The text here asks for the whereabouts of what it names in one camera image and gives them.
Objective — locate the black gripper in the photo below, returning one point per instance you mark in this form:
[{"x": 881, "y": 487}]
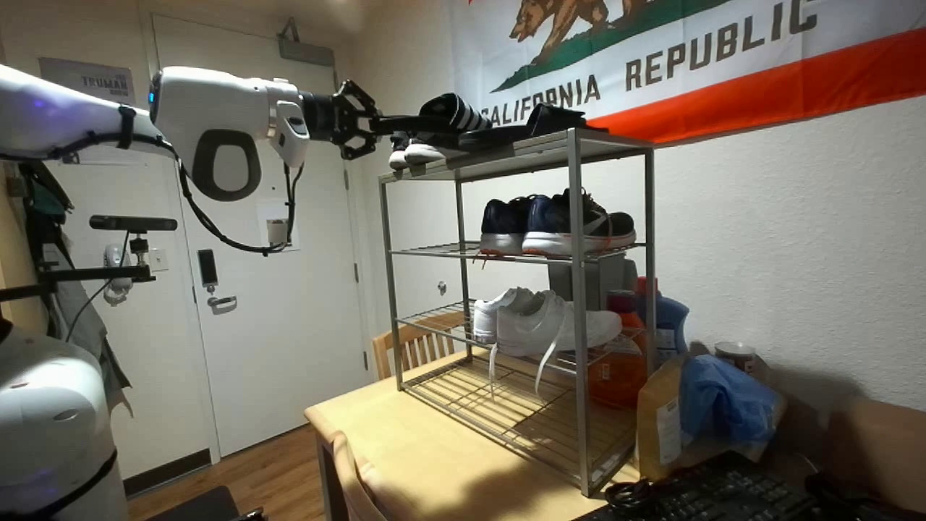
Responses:
[{"x": 343, "y": 120}]

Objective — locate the black flip flop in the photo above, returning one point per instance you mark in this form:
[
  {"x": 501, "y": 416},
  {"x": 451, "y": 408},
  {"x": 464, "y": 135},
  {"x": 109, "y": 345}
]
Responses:
[
  {"x": 441, "y": 122},
  {"x": 541, "y": 120}
]

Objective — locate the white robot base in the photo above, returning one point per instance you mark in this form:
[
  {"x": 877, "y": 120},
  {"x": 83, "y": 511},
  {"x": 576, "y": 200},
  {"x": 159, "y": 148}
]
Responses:
[{"x": 56, "y": 443}]

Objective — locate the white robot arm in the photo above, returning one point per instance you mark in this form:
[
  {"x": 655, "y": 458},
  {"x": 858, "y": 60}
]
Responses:
[{"x": 207, "y": 120}]

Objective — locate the grey metal shoe rack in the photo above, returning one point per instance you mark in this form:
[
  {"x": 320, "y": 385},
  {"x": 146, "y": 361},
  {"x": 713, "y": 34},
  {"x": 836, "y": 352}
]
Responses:
[{"x": 436, "y": 265}]

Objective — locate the wooden chair behind rack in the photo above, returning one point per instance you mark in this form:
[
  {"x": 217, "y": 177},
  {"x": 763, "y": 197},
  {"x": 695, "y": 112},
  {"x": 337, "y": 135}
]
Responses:
[{"x": 417, "y": 343}]

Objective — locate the black white sneaker far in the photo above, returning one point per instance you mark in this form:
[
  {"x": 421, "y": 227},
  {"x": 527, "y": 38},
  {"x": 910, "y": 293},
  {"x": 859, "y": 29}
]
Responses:
[{"x": 398, "y": 151}]

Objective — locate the black white sneaker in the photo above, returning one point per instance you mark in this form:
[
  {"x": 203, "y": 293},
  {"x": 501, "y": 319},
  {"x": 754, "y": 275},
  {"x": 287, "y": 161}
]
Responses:
[
  {"x": 398, "y": 151},
  {"x": 423, "y": 154}
]

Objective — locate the black white sneaker near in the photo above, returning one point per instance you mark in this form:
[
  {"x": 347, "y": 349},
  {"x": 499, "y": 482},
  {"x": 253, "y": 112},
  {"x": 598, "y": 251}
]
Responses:
[{"x": 423, "y": 154}]

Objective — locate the navy sneaker far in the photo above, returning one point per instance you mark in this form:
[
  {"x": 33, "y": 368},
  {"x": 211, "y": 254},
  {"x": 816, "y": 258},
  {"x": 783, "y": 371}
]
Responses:
[{"x": 504, "y": 223}]

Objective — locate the navy sneaker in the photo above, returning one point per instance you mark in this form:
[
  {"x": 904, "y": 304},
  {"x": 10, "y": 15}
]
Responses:
[
  {"x": 504, "y": 223},
  {"x": 564, "y": 223}
]

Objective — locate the navy sneaker near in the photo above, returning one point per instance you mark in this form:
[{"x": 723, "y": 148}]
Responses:
[{"x": 564, "y": 223}]

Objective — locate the white door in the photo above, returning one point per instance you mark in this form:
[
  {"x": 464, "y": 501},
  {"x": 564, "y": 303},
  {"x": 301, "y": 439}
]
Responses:
[{"x": 292, "y": 335}]

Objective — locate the paper notice on door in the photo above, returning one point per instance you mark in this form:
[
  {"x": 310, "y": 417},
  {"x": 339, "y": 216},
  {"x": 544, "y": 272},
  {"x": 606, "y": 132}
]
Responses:
[{"x": 96, "y": 78}]

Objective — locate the California Republic flag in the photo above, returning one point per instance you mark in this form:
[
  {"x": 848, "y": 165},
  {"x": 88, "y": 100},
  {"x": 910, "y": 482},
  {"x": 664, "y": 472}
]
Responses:
[{"x": 677, "y": 70}]

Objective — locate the orange detergent bottle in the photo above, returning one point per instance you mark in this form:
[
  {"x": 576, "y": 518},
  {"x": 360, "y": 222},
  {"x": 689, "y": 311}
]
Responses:
[{"x": 621, "y": 374}]

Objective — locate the wooden chair front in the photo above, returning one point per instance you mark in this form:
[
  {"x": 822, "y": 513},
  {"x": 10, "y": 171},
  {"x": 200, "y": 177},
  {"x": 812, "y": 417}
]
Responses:
[{"x": 370, "y": 482}]

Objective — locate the brown cardboard box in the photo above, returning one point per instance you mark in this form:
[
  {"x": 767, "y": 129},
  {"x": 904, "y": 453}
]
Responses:
[{"x": 660, "y": 439}]

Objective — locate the blue cloth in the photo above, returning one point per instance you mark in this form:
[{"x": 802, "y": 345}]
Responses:
[{"x": 723, "y": 401}]

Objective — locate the black keyboard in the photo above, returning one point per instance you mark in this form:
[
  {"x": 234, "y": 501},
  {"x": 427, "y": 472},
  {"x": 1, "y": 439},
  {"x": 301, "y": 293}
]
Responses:
[{"x": 732, "y": 487}]

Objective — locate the door lever handle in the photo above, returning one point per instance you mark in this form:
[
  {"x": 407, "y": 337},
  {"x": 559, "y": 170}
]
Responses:
[{"x": 210, "y": 281}]

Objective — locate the black camera on stand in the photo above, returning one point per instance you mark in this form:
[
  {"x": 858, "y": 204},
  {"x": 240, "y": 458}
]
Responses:
[{"x": 132, "y": 227}]

